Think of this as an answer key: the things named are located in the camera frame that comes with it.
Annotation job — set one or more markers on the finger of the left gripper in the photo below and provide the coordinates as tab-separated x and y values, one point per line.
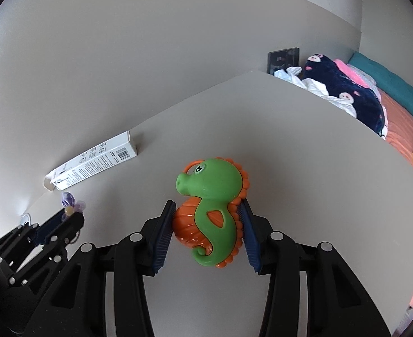
56	233

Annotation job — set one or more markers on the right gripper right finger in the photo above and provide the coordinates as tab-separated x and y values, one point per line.
277	255

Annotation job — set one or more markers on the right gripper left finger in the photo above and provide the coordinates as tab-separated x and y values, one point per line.
140	254

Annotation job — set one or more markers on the green orange seahorse toy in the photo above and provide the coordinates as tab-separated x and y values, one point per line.
208	221

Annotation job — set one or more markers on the purple flower toy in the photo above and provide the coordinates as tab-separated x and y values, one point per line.
71	206

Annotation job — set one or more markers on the white long cardboard box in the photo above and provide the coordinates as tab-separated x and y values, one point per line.
93	161

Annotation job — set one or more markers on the navy patterned blanket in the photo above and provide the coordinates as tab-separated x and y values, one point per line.
339	84

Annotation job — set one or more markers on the bed with salmon sheet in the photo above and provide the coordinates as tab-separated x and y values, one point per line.
399	127

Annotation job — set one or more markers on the white crumpled cloth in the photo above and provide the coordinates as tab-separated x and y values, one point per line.
291	75

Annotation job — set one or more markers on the teal pillow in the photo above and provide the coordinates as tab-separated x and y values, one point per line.
387	80

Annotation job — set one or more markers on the silver desk cable grommet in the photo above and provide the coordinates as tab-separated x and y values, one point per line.
25	219

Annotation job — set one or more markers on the black wall socket panel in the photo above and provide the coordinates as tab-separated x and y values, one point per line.
282	59

